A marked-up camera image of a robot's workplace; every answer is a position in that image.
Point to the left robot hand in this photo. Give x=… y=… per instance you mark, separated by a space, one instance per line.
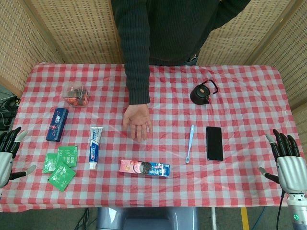
x=5 y=161

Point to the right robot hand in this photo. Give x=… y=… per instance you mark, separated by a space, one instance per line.
x=289 y=170

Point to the person's bare hand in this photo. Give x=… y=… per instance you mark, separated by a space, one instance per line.
x=138 y=122

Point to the person's dark-sleeved forearm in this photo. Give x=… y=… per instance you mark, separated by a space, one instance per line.
x=135 y=48

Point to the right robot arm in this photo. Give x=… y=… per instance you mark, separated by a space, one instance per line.
x=297 y=210

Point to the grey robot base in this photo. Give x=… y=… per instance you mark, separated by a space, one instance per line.
x=147 y=218

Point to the oreo cookie package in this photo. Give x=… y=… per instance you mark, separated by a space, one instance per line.
x=146 y=168

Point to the dark blue box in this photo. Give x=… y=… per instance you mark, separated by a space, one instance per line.
x=57 y=124

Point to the clear plastic snack container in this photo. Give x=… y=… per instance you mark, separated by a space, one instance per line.
x=76 y=95

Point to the person's dark sweater torso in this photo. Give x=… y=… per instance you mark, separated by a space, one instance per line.
x=182 y=28

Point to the red white checkered tablecloth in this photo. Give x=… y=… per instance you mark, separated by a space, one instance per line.
x=153 y=136

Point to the green sachet packet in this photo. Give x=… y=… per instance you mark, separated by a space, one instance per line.
x=62 y=176
x=50 y=163
x=68 y=155

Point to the white blue toothpaste tube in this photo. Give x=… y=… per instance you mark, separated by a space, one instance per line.
x=95 y=148

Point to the light blue toothbrush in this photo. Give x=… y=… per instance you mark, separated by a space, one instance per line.
x=190 y=143

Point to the small black teapot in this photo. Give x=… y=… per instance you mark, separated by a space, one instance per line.
x=203 y=93

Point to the black smartphone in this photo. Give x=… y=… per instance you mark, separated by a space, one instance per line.
x=214 y=143

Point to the woven bamboo folding screen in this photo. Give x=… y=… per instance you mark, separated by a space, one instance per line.
x=72 y=31

